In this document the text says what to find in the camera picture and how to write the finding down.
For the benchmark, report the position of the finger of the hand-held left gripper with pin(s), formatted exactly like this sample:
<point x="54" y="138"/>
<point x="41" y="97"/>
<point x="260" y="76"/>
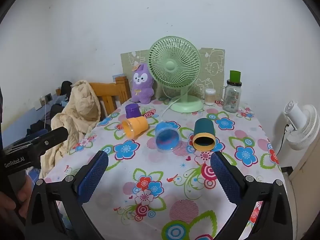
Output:
<point x="53" y="137"/>

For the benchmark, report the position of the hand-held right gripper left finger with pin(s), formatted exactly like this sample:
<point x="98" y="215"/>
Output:
<point x="93" y="177"/>

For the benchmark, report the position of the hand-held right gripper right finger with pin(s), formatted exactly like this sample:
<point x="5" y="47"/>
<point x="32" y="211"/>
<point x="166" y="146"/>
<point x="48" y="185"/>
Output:
<point x="225" y="180"/>

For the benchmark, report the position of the teal cup with yellow rim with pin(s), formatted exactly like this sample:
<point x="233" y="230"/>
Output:
<point x="203" y="127"/>

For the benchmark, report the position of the orange cup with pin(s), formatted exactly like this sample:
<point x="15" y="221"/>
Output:
<point x="137" y="126"/>

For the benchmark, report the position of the blue cup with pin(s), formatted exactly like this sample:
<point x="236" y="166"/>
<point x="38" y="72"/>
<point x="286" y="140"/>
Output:
<point x="166" y="132"/>

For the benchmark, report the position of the purple cup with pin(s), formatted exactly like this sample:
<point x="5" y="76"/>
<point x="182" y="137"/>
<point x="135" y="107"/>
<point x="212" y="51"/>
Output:
<point x="132" y="110"/>

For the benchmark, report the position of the green cup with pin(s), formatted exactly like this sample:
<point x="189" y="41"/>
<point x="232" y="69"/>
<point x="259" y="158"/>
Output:
<point x="235" y="76"/>

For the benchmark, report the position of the person's left hand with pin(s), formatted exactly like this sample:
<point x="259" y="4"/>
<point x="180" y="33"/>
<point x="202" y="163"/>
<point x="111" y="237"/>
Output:
<point x="25" y="197"/>

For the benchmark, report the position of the dark clothes pile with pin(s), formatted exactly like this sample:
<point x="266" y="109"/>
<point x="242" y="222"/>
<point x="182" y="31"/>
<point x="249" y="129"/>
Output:
<point x="41" y="126"/>

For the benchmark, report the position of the beige blanket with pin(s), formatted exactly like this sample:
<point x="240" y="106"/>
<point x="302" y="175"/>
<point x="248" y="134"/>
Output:
<point x="77" y="110"/>

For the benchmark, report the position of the floral tablecloth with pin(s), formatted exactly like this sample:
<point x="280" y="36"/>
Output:
<point x="175" y="180"/>

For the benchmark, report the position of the black garment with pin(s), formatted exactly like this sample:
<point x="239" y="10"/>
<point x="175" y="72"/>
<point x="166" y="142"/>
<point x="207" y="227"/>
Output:
<point x="66" y="87"/>

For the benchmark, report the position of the wooden chair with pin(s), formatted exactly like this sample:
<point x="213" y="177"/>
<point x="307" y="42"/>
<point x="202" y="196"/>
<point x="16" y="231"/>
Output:
<point x="110" y="90"/>

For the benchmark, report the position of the beige cabinet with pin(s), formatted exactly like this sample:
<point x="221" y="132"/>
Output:
<point x="307" y="175"/>

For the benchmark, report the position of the cotton swab container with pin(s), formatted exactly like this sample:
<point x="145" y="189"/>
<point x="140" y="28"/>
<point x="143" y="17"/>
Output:
<point x="210" y="97"/>

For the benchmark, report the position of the white fan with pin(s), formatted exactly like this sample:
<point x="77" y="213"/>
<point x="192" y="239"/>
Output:
<point x="297" y="116"/>

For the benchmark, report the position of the purple plush toy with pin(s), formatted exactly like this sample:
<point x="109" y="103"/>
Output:
<point x="141" y="80"/>

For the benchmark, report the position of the cartoon patterned board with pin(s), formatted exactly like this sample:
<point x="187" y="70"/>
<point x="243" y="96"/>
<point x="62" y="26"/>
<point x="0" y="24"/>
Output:
<point x="212" y="65"/>

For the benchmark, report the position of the green desk fan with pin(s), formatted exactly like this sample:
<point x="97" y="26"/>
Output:
<point x="171" y="66"/>

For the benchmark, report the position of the wall socket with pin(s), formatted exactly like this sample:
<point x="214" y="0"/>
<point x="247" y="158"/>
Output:
<point x="47" y="97"/>

